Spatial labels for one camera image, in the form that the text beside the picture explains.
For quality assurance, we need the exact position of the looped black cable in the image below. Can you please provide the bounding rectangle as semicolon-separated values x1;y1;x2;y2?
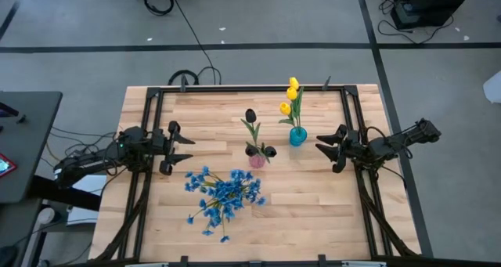
167;66;222;86

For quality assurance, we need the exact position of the white paper stack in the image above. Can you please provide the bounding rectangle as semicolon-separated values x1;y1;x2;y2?
66;174;106;226

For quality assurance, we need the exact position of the pink ribbed glass vase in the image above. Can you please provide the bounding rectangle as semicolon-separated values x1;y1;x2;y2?
248;153;267;170

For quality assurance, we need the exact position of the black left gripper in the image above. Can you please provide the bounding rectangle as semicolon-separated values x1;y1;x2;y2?
150;120;196;177

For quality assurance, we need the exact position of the black aluminium table frame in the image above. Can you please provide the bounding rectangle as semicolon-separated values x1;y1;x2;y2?
92;75;422;267

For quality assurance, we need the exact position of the white sheet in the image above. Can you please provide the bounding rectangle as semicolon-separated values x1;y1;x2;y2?
482;70;501;104

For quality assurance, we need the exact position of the black artificial tulip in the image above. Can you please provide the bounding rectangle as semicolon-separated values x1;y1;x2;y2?
261;143;278;164
244;141;260;158
240;108;262;153

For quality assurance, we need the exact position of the coiled black cable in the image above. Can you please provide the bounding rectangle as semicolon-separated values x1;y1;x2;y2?
142;0;175;17

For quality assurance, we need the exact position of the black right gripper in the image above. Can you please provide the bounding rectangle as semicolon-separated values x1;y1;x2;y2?
314;123;364;175

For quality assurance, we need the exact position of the long black floor cable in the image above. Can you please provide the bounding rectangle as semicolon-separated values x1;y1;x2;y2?
171;0;218;86

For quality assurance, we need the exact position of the yellow artificial tulip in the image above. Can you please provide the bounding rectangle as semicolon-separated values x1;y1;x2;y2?
286;86;305;129
278;101;301;129
288;76;305;129

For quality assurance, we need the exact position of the black computer tower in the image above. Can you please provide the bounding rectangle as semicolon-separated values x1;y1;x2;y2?
390;0;479;31

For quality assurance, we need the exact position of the teal glass vase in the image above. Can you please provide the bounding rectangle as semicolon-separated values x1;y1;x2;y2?
288;126;308;147

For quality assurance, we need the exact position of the red-edged screen device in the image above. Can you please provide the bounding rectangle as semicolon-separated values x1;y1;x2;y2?
0;153;18;179

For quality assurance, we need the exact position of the white round object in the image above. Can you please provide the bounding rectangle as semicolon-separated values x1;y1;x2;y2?
36;207;56;226

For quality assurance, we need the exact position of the black desk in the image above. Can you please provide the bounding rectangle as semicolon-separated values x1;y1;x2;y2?
0;90;63;204

